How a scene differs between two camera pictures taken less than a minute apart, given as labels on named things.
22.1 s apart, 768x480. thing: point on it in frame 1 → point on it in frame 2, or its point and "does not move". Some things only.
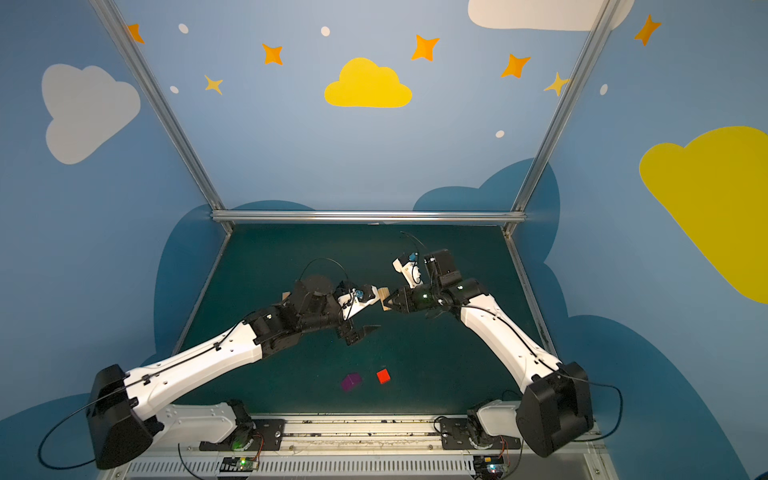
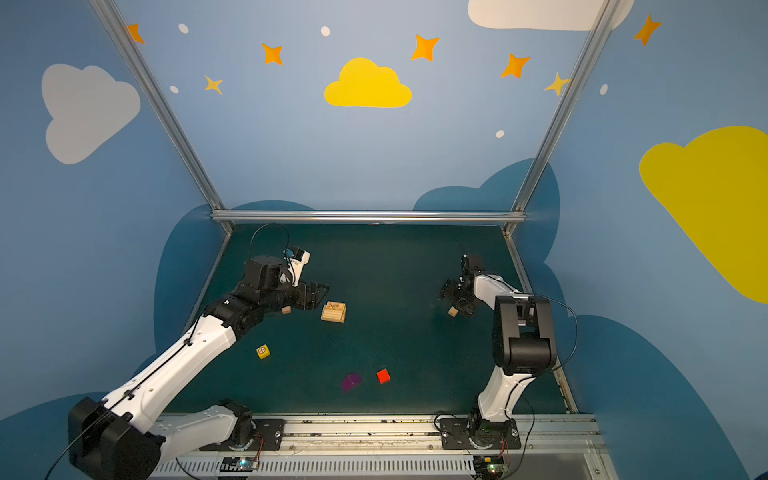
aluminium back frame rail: x=368 y=216 does not move
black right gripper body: x=402 y=300 → x=459 y=294
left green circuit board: x=239 y=464 does not move
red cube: x=383 y=376 does not move
